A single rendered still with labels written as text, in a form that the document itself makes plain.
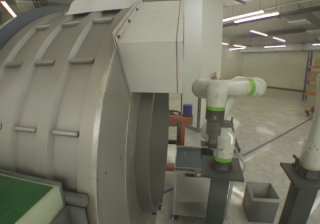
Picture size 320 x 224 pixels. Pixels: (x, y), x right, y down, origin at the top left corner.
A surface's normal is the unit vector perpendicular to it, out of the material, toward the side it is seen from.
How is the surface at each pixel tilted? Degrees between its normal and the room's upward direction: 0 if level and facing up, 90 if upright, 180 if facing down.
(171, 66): 125
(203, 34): 90
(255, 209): 90
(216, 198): 90
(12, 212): 0
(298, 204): 90
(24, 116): 64
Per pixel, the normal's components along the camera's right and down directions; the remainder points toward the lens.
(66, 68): 0.80, -0.18
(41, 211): 0.99, 0.03
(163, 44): -0.11, 0.73
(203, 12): 0.52, 0.18
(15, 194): 0.00, -0.98
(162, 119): -0.15, 0.16
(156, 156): -0.10, -0.59
